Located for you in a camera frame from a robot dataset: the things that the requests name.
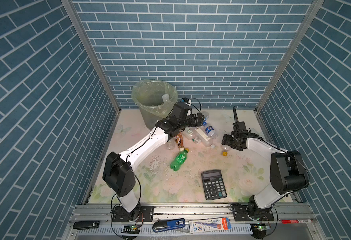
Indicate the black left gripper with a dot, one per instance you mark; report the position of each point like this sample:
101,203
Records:
199,120

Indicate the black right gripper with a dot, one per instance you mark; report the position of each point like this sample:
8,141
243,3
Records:
226,140

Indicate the Pepsi bottle blue cap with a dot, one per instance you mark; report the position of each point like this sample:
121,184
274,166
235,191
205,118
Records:
209,130

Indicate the brown Nescafe coffee bottle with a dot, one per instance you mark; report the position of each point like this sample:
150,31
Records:
179,141

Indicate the clear bottle red label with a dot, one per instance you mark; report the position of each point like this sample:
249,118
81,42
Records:
225,150

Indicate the clear ribbed bottle white cap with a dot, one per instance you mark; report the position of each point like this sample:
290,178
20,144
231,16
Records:
170,144

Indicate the green Sprite bottle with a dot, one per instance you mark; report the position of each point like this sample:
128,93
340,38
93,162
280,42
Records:
179,160

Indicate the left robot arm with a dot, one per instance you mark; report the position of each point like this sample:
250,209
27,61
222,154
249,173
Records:
119,168

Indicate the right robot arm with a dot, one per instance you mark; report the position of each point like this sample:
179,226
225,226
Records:
287,175

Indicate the grey mesh waste bin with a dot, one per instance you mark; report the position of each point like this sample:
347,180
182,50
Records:
153,114

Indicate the clear bottle green white label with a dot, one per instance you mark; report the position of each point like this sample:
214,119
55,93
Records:
189,134

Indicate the clear bottle blue cap tilted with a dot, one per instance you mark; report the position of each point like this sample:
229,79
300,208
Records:
206,115

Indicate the clear bottle white barcode label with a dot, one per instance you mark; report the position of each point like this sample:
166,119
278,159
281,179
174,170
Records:
205,139

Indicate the black desk calculator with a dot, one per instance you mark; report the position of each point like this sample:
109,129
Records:
213,185

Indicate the white red pen package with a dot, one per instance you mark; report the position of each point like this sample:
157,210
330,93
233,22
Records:
209,225

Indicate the blue black stapler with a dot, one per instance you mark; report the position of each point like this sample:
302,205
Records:
168,225

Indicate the red marker pen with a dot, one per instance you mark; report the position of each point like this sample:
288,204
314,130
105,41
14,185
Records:
296,221

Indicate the black remote device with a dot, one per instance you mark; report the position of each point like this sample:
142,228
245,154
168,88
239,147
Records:
84,225

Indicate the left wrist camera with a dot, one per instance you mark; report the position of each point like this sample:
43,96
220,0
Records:
187,101

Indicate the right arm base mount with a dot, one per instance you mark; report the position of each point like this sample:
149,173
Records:
250,212

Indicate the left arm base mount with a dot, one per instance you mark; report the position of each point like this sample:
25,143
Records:
139,214

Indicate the aluminium rail frame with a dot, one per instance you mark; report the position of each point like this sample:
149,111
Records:
139,230

